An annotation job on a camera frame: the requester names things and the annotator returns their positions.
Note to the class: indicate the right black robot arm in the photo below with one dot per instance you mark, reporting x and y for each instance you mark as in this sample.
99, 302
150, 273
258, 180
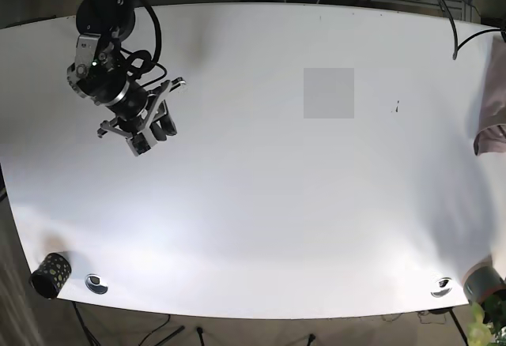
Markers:
108, 75

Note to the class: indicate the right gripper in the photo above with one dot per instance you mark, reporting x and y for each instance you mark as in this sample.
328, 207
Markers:
142, 116

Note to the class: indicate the left silver table grommet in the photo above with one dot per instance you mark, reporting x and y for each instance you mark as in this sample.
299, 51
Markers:
96, 284

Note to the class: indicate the right silver table grommet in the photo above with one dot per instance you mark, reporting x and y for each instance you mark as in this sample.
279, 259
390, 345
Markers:
441, 287

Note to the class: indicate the green potted plant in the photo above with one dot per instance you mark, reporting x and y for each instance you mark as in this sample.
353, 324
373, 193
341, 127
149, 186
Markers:
488, 325

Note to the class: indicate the dusty pink garment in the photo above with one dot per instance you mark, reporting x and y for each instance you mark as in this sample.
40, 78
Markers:
490, 136

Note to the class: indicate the black gold-dotted cup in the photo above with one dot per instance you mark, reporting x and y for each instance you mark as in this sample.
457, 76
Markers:
51, 275

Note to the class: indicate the grey flower pot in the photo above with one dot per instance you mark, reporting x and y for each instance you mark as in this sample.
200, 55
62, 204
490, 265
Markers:
481, 282

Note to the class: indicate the silver table grommet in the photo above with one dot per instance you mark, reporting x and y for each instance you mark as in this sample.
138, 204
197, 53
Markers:
96, 284
441, 287

